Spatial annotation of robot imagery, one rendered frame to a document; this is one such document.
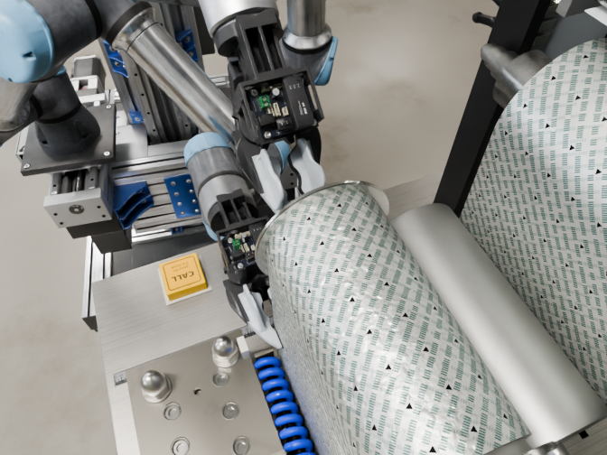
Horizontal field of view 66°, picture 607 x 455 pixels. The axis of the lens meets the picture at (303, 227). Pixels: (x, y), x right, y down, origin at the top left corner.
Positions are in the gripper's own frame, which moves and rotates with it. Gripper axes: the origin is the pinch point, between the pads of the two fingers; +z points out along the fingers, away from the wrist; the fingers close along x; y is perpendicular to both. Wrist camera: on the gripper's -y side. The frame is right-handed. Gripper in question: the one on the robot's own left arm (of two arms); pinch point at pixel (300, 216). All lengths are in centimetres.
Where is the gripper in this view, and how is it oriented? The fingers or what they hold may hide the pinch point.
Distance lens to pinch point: 51.4
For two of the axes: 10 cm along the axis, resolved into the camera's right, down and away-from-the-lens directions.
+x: 9.2, -3.1, 2.3
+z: 3.0, 9.5, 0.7
